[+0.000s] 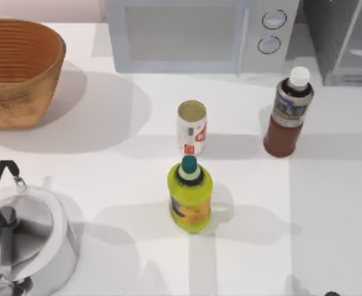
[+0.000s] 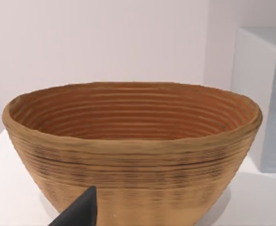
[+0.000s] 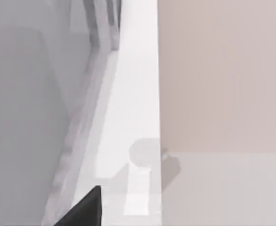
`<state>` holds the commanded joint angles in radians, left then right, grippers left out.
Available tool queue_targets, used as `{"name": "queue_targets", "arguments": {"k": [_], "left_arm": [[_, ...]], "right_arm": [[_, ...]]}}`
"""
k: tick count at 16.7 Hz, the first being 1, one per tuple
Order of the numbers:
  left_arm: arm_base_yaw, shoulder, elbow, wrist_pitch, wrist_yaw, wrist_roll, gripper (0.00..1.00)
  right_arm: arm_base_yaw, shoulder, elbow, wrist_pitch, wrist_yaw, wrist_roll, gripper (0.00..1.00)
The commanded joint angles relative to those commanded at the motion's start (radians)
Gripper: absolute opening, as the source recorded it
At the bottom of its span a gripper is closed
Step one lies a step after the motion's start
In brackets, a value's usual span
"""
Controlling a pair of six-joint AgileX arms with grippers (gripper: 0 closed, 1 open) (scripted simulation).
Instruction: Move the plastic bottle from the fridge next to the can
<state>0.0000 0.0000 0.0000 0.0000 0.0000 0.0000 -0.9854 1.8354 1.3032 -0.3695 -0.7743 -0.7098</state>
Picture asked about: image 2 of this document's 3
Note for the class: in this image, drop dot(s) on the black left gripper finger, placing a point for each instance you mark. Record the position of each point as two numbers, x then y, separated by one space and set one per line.
83 210

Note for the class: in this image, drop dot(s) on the brown woven basket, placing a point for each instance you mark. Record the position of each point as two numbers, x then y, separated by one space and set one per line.
133 150

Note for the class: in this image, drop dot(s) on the light blue rack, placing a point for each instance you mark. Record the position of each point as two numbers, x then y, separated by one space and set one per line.
275 113

